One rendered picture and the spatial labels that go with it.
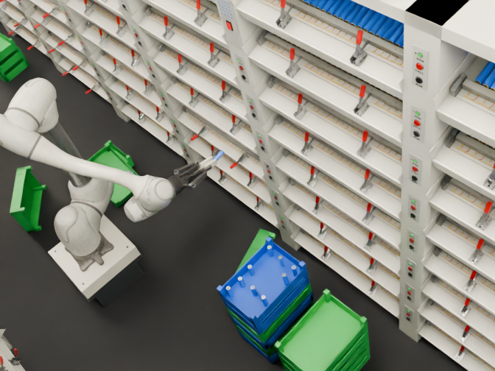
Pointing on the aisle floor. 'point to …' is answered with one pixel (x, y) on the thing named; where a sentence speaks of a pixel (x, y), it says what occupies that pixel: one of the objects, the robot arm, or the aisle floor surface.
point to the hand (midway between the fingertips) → (208, 163)
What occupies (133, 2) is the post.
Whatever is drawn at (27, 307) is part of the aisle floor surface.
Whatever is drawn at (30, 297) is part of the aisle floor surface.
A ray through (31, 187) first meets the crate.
